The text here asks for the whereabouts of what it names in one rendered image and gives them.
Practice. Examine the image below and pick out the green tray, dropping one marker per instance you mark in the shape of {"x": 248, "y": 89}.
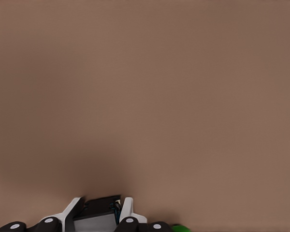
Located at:
{"x": 180, "y": 228}

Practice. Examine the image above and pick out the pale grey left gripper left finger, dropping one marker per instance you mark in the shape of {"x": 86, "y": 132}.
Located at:
{"x": 70, "y": 212}

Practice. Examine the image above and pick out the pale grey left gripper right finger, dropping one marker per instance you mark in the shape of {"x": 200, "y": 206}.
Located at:
{"x": 129, "y": 217}

